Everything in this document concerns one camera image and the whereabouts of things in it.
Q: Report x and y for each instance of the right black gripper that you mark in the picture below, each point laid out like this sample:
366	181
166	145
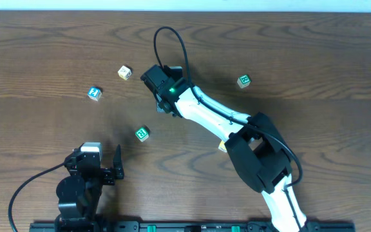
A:
163	107

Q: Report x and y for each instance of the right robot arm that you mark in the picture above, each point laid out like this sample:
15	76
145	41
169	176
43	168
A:
256	149

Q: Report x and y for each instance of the cream yellow picture block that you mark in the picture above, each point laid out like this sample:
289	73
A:
124	72

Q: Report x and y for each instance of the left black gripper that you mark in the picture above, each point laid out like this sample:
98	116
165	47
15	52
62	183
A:
107	176

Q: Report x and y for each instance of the blue number 2 block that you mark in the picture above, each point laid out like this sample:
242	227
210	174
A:
94	93

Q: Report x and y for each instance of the green letter R block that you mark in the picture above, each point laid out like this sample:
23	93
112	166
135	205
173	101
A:
244	81

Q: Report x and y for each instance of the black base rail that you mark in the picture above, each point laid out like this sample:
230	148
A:
134	226

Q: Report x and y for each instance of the green number 2 block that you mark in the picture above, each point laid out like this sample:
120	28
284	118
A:
142	134

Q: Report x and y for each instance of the yellow block near right arm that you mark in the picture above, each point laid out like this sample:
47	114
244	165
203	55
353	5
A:
222	147

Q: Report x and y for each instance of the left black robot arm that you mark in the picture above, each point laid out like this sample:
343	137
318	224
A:
79	193

